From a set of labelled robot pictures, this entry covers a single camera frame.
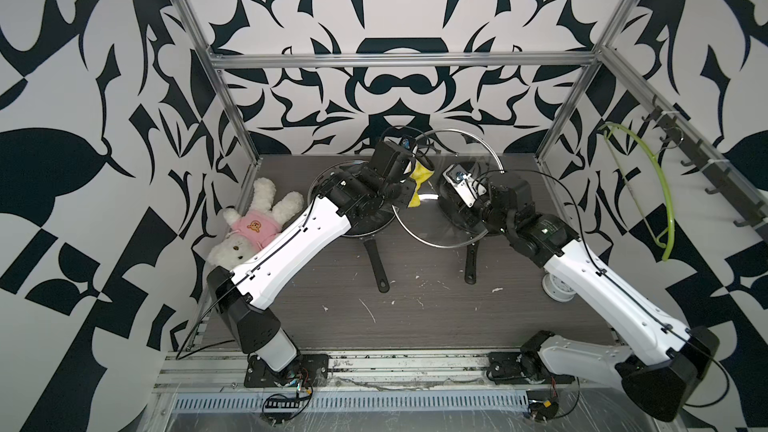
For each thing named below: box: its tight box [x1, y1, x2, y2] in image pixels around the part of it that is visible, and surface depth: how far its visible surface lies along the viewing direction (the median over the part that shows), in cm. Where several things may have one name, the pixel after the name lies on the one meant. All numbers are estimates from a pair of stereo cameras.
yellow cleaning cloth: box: [408, 161, 435, 208], surface depth 71 cm
